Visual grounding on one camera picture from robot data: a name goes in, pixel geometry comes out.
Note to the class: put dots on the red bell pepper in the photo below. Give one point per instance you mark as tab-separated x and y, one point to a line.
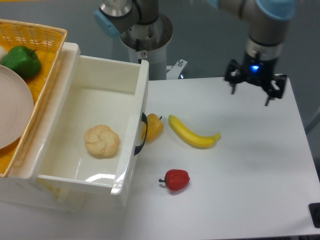
175	179

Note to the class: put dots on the round bread roll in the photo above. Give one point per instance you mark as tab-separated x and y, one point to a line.
101	141

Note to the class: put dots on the yellow bell pepper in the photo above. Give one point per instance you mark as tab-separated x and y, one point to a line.
155	127

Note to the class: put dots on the upper white drawer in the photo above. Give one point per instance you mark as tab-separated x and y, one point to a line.
102	92

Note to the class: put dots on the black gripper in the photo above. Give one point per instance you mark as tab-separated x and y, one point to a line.
259	72

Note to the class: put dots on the yellow banana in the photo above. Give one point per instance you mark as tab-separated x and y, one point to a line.
193	139

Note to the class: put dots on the yellow woven basket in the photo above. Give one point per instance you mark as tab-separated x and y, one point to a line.
48	42

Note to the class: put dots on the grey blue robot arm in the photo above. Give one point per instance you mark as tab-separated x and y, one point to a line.
268	20

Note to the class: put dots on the pink plate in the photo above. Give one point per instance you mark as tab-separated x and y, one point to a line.
16	106

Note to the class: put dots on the black drawer handle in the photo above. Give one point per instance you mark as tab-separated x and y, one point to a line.
143	136

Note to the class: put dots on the white drawer cabinet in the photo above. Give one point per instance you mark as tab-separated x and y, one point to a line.
23	184

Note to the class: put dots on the green bell pepper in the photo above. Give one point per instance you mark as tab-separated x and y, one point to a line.
23	61

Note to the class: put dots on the black object at table edge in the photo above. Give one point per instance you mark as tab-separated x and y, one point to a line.
314	209

